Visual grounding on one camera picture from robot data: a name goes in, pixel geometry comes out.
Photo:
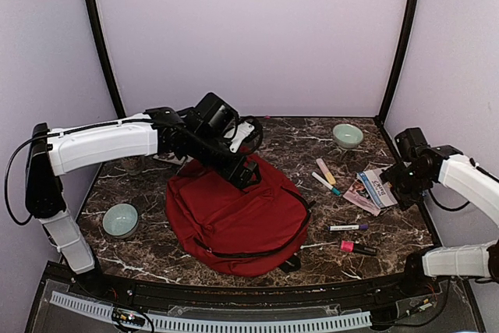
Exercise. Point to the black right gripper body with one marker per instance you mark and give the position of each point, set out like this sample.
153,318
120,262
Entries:
406,182

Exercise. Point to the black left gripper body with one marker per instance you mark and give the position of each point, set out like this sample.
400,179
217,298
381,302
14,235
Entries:
205,150

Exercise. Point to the dog picture book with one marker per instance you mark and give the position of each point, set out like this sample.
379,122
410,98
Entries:
378,191

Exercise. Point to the red student backpack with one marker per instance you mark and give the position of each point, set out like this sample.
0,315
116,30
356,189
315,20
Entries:
245,233

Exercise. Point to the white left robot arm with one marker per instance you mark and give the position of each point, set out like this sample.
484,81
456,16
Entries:
219,139

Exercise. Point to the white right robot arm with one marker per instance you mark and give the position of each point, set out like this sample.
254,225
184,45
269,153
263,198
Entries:
422,168

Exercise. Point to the floral ceramic trivet tile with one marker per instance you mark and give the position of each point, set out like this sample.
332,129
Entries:
169,158

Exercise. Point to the pink illustrated small book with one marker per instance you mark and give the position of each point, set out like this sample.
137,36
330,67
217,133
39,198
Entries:
358,195

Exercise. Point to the purple capped white marker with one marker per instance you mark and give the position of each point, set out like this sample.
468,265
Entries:
339,228

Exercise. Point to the teal capped white marker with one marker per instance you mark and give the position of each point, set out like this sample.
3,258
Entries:
325,183

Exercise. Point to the green bowl back right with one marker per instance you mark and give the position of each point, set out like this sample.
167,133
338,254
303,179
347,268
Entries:
347,136

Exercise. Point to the green bowl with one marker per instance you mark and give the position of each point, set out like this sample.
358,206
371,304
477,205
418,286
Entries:
121,221
347,136

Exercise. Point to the cream floral mug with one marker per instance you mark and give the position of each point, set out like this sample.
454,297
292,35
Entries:
134,165

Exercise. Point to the pink yellow pastel highlighter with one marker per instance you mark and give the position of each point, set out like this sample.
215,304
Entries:
326,171

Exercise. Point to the pink and black highlighter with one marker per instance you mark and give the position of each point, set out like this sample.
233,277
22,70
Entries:
351,247

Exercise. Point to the green bowl front left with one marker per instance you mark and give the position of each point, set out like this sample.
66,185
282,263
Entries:
121,221

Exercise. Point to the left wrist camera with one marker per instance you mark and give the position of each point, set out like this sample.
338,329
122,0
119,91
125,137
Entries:
246,129

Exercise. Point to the black curved table edge rail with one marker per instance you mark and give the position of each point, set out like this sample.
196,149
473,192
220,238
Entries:
190,283

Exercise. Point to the white slotted cable duct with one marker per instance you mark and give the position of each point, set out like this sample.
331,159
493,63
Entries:
196,319

